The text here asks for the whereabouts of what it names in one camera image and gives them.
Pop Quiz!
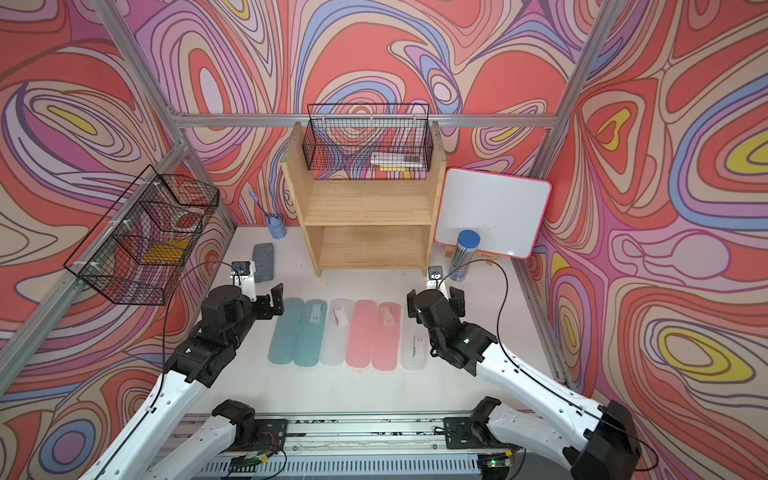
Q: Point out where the grey felt eraser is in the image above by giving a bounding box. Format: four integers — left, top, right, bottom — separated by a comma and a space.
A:
252, 243, 274, 283

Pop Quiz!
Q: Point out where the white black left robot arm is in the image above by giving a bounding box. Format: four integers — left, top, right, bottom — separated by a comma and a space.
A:
81, 280, 285, 479

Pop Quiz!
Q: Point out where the white board pink frame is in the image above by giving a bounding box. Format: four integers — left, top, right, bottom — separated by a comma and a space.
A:
434, 168, 552, 259

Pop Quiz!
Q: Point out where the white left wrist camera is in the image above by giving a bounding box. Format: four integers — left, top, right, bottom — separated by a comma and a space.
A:
230, 260, 256, 302

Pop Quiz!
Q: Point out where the teal pencil case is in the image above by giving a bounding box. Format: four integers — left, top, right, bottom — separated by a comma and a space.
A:
293, 299, 328, 368
268, 297, 305, 365

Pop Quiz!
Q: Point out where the blue pen cup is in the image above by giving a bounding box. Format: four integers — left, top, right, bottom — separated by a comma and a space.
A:
248, 187, 287, 240

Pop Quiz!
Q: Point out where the black wire basket on shelf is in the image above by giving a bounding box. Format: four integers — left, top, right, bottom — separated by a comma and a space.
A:
303, 101, 434, 180

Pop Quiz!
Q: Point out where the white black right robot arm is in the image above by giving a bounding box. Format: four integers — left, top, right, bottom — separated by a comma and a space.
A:
406, 288, 642, 479

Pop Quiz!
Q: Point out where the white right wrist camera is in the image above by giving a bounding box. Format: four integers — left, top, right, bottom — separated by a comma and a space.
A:
426, 265, 449, 298

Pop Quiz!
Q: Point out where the clear pencil case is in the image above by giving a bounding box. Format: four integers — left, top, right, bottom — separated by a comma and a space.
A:
319, 298, 354, 367
400, 318, 429, 371

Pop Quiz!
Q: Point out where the wooden board easel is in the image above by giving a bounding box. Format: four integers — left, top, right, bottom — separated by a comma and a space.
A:
445, 246, 500, 266

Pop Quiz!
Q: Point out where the colored pencil tube blue lid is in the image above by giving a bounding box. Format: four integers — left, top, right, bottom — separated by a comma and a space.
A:
449, 230, 481, 282

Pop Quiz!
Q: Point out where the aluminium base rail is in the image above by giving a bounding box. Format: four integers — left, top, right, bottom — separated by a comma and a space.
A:
107, 410, 625, 480

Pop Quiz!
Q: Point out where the wooden two-tier shelf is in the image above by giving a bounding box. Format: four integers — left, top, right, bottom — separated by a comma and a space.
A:
279, 122, 447, 277

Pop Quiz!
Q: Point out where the black wire basket on frame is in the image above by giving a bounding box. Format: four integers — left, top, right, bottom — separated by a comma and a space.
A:
64, 166, 220, 306

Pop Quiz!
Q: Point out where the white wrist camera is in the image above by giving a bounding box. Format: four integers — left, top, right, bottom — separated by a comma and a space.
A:
426, 265, 449, 298
230, 260, 256, 302

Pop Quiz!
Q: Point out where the yellow item in side basket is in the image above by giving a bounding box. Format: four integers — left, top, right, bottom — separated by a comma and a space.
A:
142, 239, 188, 266

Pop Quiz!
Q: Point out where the pink pencil case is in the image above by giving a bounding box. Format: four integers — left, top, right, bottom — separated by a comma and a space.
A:
345, 300, 378, 369
371, 302, 402, 372

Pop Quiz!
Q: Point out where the silver box in basket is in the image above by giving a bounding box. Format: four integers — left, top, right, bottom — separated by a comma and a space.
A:
369, 151, 423, 169

